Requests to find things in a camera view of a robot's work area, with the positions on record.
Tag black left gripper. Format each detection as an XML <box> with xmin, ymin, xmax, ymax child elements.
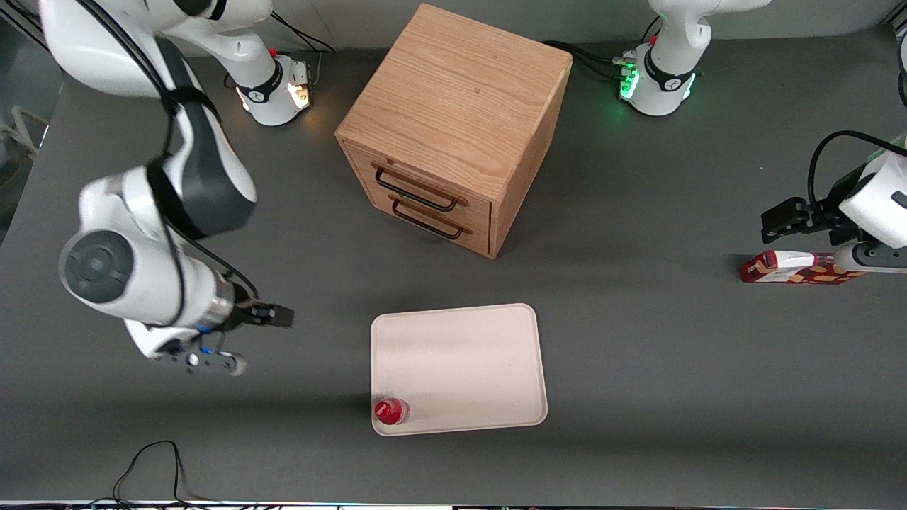
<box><xmin>761</xmin><ymin>164</ymin><xmax>867</xmax><ymax>246</ymax></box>

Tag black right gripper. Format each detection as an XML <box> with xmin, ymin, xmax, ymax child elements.
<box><xmin>227</xmin><ymin>299</ymin><xmax>295</xmax><ymax>332</ymax></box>

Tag red coke bottle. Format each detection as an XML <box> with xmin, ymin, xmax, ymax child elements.
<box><xmin>374</xmin><ymin>397</ymin><xmax>411</xmax><ymax>426</ymax></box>

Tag beige plastic tray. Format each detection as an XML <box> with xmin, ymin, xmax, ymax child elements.
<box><xmin>371</xmin><ymin>303</ymin><xmax>549</xmax><ymax>437</ymax></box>

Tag red snack box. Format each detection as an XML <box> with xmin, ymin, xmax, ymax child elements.
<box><xmin>740</xmin><ymin>250</ymin><xmax>868</xmax><ymax>285</ymax></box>

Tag wooden drawer cabinet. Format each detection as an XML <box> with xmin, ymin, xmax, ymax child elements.
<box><xmin>334</xmin><ymin>3</ymin><xmax>573</xmax><ymax>260</ymax></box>

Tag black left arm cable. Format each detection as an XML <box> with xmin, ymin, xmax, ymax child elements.
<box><xmin>808</xmin><ymin>130</ymin><xmax>907</xmax><ymax>213</ymax></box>

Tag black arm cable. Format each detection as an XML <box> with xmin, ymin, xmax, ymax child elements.
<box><xmin>808</xmin><ymin>130</ymin><xmax>907</xmax><ymax>213</ymax></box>
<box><xmin>77</xmin><ymin>0</ymin><xmax>261</xmax><ymax>328</ymax></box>

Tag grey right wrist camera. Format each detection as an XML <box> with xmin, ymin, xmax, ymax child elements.
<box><xmin>157</xmin><ymin>348</ymin><xmax>249</xmax><ymax>378</ymax></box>

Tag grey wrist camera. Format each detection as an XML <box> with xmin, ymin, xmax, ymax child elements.
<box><xmin>833</xmin><ymin>242</ymin><xmax>907</xmax><ymax>275</ymax></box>
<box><xmin>157</xmin><ymin>348</ymin><xmax>249</xmax><ymax>378</ymax></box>

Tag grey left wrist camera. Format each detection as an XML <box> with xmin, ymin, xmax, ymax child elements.
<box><xmin>833</xmin><ymin>242</ymin><xmax>907</xmax><ymax>275</ymax></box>

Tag wooden drawer black handle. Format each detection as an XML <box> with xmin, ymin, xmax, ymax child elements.
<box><xmin>350</xmin><ymin>146</ymin><xmax>493</xmax><ymax>229</ymax></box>
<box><xmin>363</xmin><ymin>190</ymin><xmax>492</xmax><ymax>257</ymax></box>

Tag thin black table cable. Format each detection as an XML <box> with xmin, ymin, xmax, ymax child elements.
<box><xmin>91</xmin><ymin>440</ymin><xmax>213</xmax><ymax>508</ymax></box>

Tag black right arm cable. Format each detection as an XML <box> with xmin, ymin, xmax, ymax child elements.
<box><xmin>77</xmin><ymin>0</ymin><xmax>261</xmax><ymax>328</ymax></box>

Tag black left base cables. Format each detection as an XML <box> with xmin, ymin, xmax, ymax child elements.
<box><xmin>541</xmin><ymin>16</ymin><xmax>661</xmax><ymax>80</ymax></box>

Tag black base cables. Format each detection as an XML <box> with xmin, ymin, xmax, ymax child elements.
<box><xmin>541</xmin><ymin>16</ymin><xmax>661</xmax><ymax>80</ymax></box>
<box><xmin>268</xmin><ymin>10</ymin><xmax>338</xmax><ymax>87</ymax></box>

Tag black right base cables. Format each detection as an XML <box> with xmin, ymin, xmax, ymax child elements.
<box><xmin>268</xmin><ymin>10</ymin><xmax>338</xmax><ymax>87</ymax></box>

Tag aluminium frame rail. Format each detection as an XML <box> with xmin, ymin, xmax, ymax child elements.
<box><xmin>0</xmin><ymin>6</ymin><xmax>49</xmax><ymax>52</ymax></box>

